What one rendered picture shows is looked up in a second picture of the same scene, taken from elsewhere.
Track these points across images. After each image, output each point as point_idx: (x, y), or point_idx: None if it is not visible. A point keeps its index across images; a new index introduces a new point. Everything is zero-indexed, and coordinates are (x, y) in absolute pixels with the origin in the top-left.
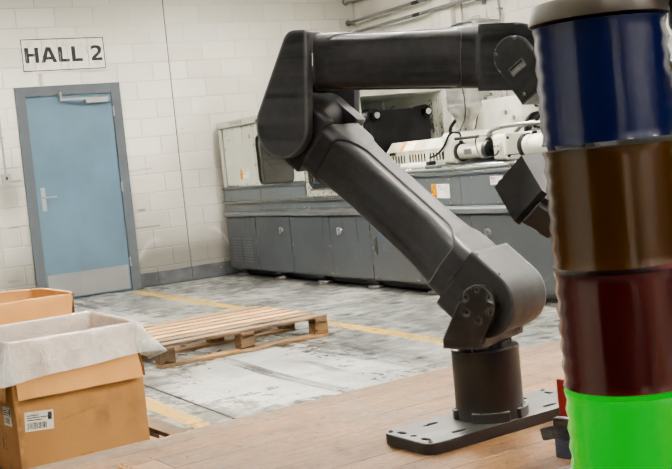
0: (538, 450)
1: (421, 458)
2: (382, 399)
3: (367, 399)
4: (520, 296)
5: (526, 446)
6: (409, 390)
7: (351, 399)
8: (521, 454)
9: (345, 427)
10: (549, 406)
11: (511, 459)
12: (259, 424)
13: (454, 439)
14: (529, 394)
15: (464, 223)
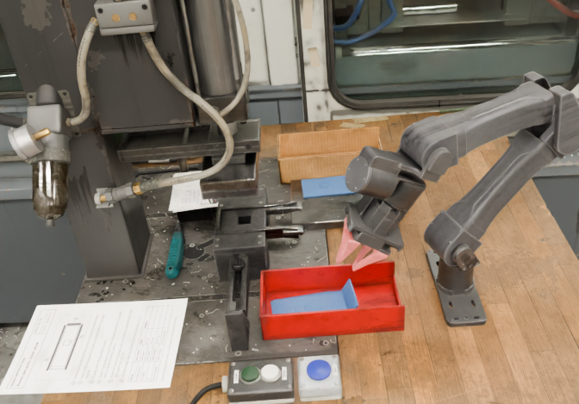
0: (401, 278)
1: (426, 251)
2: (550, 281)
3: (557, 276)
4: (428, 239)
5: (409, 278)
6: (563, 296)
7: (563, 273)
8: (401, 272)
9: (501, 251)
10: (447, 303)
11: (397, 268)
12: (538, 233)
13: (428, 259)
14: (480, 310)
15: (475, 208)
